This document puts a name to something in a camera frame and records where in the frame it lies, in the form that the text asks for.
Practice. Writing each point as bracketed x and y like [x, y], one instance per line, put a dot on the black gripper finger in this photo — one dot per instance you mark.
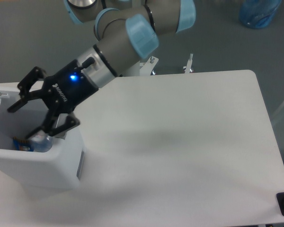
[24, 87]
[57, 126]

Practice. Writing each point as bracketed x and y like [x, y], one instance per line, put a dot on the clear plastic water bottle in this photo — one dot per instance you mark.
[41, 142]

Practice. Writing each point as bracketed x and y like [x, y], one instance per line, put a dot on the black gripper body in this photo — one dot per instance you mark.
[69, 87]

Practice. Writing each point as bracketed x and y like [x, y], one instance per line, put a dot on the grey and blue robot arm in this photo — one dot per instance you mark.
[124, 35]

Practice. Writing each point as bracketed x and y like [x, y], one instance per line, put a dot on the white pedestal base frame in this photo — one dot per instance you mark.
[147, 68]

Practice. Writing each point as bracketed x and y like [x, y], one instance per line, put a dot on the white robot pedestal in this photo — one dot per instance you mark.
[129, 68]

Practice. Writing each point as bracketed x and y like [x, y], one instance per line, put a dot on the white trash can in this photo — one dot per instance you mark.
[59, 167]

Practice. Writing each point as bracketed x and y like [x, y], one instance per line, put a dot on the blue snack wrapper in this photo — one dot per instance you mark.
[22, 145]

